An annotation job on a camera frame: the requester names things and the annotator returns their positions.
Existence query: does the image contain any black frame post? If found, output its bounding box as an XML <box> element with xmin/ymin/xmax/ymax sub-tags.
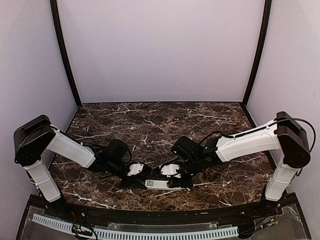
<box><xmin>241</xmin><ymin>0</ymin><xmax>272</xmax><ymax>108</ymax></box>
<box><xmin>49</xmin><ymin>0</ymin><xmax>82</xmax><ymax>108</ymax></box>

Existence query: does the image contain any right black frame post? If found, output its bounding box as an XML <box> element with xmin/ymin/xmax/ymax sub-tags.
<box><xmin>241</xmin><ymin>0</ymin><xmax>272</xmax><ymax>108</ymax></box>

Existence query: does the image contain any left black frame post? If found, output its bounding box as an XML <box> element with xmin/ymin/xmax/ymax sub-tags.
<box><xmin>49</xmin><ymin>0</ymin><xmax>82</xmax><ymax>108</ymax></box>

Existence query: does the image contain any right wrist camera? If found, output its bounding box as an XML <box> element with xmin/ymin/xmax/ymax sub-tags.
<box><xmin>152</xmin><ymin>163</ymin><xmax>181</xmax><ymax>178</ymax></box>

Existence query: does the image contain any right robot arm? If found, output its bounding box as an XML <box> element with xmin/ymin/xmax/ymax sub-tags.
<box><xmin>167</xmin><ymin>111</ymin><xmax>315</xmax><ymax>217</ymax></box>

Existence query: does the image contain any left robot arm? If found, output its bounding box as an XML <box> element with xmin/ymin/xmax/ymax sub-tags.
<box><xmin>13</xmin><ymin>115</ymin><xmax>151</xmax><ymax>218</ymax></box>

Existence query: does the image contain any white remote control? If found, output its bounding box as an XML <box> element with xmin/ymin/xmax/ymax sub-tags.
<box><xmin>144</xmin><ymin>179</ymin><xmax>183</xmax><ymax>191</ymax></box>

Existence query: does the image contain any black curved table rail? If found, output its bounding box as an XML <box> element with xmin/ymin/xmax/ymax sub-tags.
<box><xmin>43</xmin><ymin>201</ymin><xmax>283</xmax><ymax>226</ymax></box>

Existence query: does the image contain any grey slotted cable duct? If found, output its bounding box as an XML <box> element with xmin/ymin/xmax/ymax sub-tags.
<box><xmin>32</xmin><ymin>213</ymin><xmax>240</xmax><ymax>240</ymax></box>

